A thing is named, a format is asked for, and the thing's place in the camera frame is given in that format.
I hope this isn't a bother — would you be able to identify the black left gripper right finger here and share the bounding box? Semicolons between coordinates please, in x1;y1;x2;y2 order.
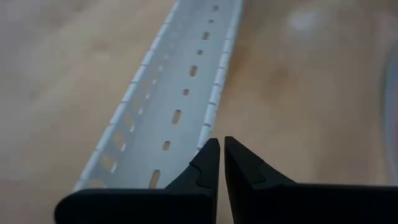
224;136;398;224

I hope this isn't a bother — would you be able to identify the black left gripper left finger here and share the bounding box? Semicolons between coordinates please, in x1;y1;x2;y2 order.
54;138;221;224

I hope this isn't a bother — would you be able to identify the white slotted cable raceway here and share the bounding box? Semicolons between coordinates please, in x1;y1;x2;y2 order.
72;0;244;191

